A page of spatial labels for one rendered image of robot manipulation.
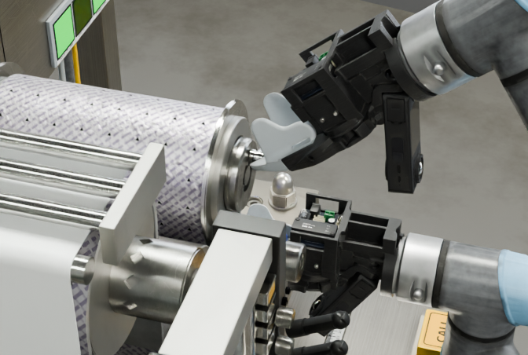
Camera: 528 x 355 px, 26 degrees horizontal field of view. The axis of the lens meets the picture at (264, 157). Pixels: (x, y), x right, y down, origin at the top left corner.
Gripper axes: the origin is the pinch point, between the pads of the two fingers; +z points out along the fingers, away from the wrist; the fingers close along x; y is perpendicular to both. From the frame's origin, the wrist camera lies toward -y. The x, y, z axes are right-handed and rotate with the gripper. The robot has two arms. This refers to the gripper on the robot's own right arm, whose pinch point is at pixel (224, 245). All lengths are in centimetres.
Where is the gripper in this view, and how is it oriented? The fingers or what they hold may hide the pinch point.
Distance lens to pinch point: 131.1
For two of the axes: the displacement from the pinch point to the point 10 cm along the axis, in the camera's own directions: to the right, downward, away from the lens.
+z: -9.6, -1.7, 2.2
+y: 0.0, -7.9, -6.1
